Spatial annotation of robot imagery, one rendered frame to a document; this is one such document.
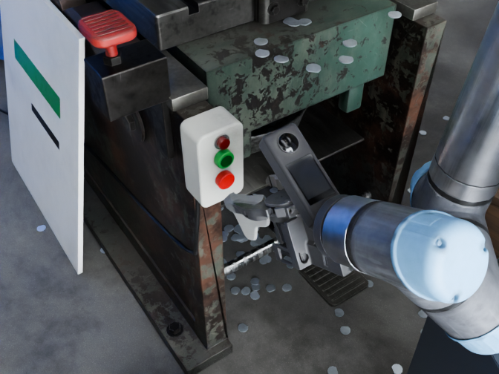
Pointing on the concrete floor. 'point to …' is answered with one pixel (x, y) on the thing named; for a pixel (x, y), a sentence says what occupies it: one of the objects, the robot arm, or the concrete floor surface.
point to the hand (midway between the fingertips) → (249, 187)
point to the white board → (47, 113)
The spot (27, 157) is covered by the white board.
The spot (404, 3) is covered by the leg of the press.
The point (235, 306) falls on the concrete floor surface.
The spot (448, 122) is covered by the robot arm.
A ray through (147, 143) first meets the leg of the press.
